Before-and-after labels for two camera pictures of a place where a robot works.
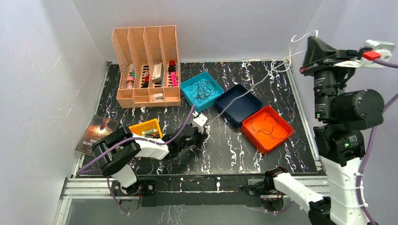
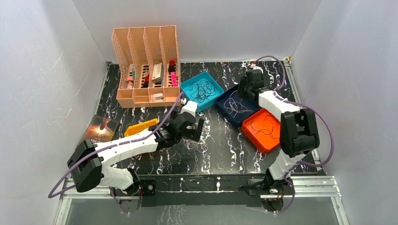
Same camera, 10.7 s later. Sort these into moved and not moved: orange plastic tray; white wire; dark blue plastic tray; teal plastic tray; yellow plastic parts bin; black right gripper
Moved: black right gripper; white wire
Not moved: dark blue plastic tray; yellow plastic parts bin; teal plastic tray; orange plastic tray
